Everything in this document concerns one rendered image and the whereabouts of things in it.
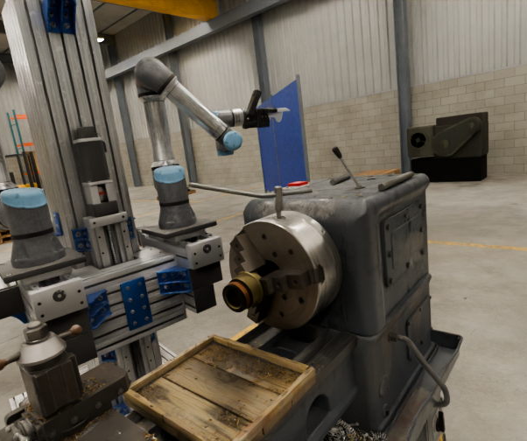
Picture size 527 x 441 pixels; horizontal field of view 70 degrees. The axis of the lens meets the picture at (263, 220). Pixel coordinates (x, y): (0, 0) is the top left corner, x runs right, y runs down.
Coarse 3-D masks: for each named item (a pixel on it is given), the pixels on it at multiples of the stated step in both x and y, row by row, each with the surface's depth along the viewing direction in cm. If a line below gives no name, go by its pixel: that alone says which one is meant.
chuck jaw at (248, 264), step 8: (240, 232) 107; (240, 240) 103; (248, 240) 104; (240, 248) 102; (248, 248) 102; (240, 256) 100; (248, 256) 101; (256, 256) 102; (240, 264) 98; (248, 264) 99; (256, 264) 101; (264, 264) 103
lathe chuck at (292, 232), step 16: (256, 224) 102; (272, 224) 98; (288, 224) 98; (304, 224) 101; (256, 240) 103; (272, 240) 100; (288, 240) 96; (304, 240) 95; (320, 240) 99; (272, 256) 101; (288, 256) 97; (304, 256) 94; (320, 256) 96; (256, 272) 106; (320, 288) 94; (272, 304) 105; (288, 304) 101; (304, 304) 98; (320, 304) 97; (272, 320) 107; (288, 320) 103; (304, 320) 99
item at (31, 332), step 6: (30, 324) 65; (36, 324) 66; (42, 324) 67; (24, 330) 65; (30, 330) 65; (36, 330) 65; (42, 330) 66; (48, 330) 67; (30, 336) 65; (36, 336) 65; (42, 336) 66; (48, 336) 67; (30, 342) 65; (36, 342) 65
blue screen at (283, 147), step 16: (272, 96) 731; (288, 96) 617; (288, 112) 633; (256, 128) 956; (272, 128) 776; (288, 128) 650; (304, 128) 566; (272, 144) 802; (288, 144) 668; (304, 144) 570; (272, 160) 829; (288, 160) 686; (304, 160) 585; (272, 176) 857; (288, 176) 705; (304, 176) 599
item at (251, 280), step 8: (240, 272) 97; (248, 272) 95; (232, 280) 95; (240, 280) 93; (248, 280) 93; (256, 280) 94; (224, 288) 93; (232, 288) 91; (240, 288) 91; (248, 288) 92; (256, 288) 93; (224, 296) 94; (232, 296) 97; (240, 296) 90; (248, 296) 91; (256, 296) 93; (232, 304) 94; (240, 304) 96; (248, 304) 92
